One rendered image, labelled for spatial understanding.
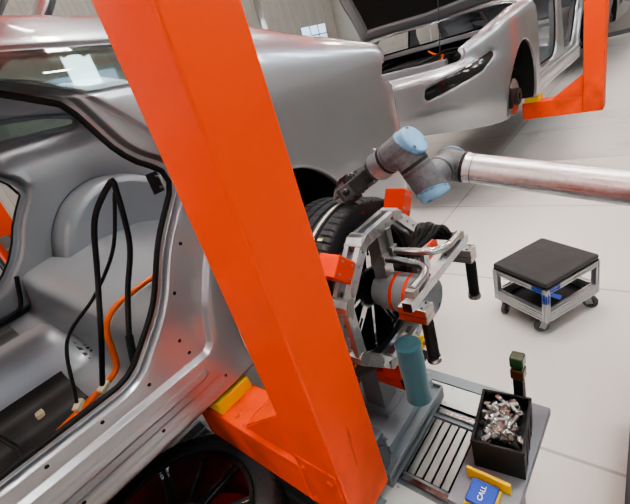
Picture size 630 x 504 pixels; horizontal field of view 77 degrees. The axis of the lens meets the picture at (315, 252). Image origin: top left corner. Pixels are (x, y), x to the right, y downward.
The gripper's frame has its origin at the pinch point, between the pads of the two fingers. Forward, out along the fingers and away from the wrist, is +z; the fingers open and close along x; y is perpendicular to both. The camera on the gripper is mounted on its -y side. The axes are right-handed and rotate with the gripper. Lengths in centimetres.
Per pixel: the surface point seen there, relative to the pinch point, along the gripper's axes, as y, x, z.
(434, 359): -18, -56, -12
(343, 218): -7.2, -6.6, -5.1
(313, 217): -8.4, -0.5, 5.1
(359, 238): -11.4, -14.4, -9.8
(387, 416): -7, -87, 43
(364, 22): 327, 147, 126
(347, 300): -25.1, -26.9, -4.2
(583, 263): 114, -101, -7
